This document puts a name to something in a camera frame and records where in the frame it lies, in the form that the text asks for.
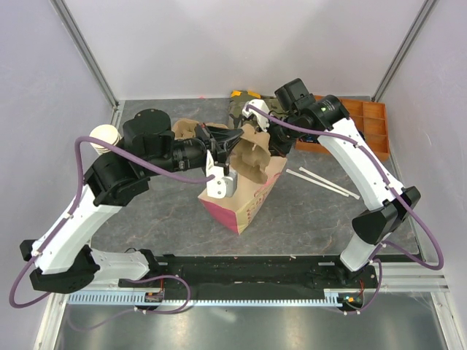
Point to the beige pink paper bag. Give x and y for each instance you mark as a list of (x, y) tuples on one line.
[(237, 212)]

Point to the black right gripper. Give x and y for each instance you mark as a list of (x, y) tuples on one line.
[(276, 149)]

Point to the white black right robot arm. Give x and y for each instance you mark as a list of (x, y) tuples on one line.
[(387, 200)]

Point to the brown pulp cup carrier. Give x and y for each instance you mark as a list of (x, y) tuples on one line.
[(251, 155), (184, 128)]

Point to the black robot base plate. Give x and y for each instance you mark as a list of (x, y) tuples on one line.
[(255, 277)]

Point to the white wrapped straw left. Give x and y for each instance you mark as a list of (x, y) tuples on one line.
[(316, 182)]

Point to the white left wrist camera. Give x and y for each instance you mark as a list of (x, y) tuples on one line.
[(223, 182)]

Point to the stack of paper cups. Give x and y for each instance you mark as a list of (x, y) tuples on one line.
[(107, 133)]

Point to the white wrapped straw right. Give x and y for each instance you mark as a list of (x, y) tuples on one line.
[(325, 181)]

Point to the white wrapped straw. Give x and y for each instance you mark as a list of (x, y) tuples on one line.
[(316, 182), (325, 181)]

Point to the slotted grey cable duct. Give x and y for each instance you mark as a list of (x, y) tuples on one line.
[(145, 299)]

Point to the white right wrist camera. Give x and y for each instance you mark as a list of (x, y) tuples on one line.
[(257, 110)]

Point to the orange wooden divided tray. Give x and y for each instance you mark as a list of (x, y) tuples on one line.
[(370, 119)]

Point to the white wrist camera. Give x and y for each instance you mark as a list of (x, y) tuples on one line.
[(223, 182), (257, 110)]

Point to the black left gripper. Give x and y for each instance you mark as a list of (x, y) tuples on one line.
[(217, 138)]

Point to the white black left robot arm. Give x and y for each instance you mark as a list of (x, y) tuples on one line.
[(64, 262)]

